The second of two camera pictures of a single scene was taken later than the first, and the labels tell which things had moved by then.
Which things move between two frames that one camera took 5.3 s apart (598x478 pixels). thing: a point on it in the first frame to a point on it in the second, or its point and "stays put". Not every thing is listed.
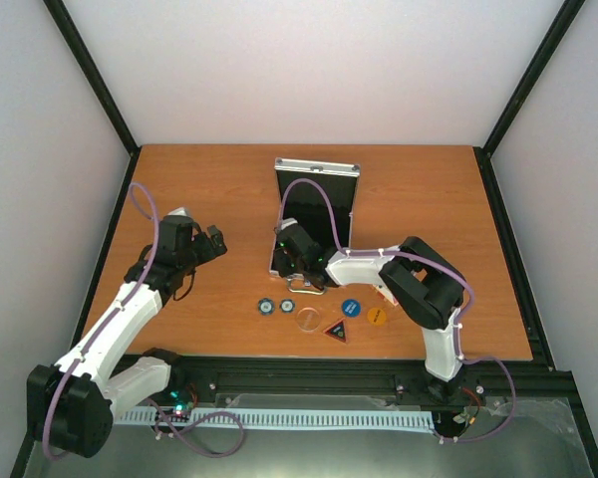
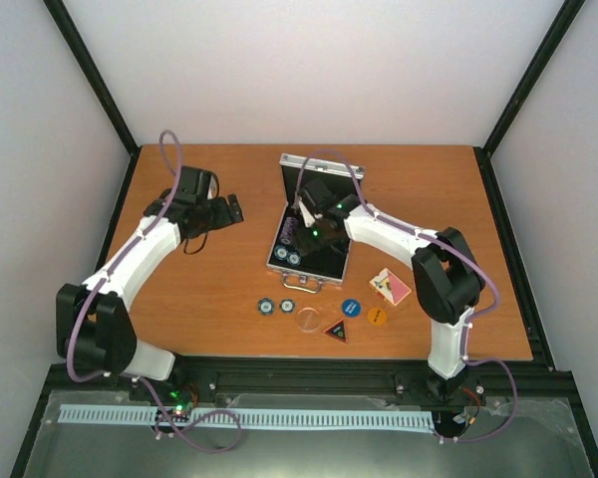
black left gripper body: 189,262 to 214,220
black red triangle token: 338,331 stays put
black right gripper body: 285,270 to 321,235
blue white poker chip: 266,306 stays put
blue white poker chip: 287,305 stays put
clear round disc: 308,319 stays put
